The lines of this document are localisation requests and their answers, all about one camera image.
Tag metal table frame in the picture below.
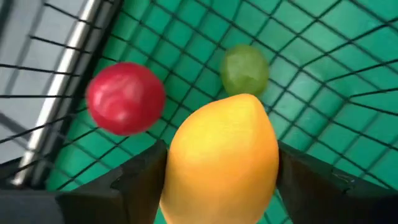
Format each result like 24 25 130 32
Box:
0 0 125 190

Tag black wire basket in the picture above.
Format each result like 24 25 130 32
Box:
0 0 398 224

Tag yellow orange lemon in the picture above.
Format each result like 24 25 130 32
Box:
159 93 280 224

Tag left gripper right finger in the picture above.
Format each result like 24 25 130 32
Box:
275 139 392 224

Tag bright red apple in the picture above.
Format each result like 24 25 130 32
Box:
86 61 167 136

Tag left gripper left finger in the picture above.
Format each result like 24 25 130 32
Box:
55 139 169 224

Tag green lime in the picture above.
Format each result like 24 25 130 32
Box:
220 44 270 97

